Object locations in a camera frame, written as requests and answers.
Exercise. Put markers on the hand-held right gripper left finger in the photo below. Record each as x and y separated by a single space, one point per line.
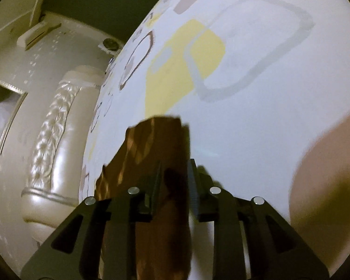
156 192

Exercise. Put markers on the white patterned bed sheet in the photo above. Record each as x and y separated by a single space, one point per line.
250 122

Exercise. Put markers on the brown small cloth garment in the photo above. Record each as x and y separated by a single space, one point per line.
151 145

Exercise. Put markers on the cream leather headboard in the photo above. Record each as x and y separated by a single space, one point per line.
55 151

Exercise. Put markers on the round dark clock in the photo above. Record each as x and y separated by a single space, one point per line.
110 44

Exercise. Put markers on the silver framed wall picture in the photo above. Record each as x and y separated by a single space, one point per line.
0 116

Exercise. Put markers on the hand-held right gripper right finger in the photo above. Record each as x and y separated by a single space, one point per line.
193 189

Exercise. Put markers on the white wall panel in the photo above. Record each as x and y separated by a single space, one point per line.
20 3

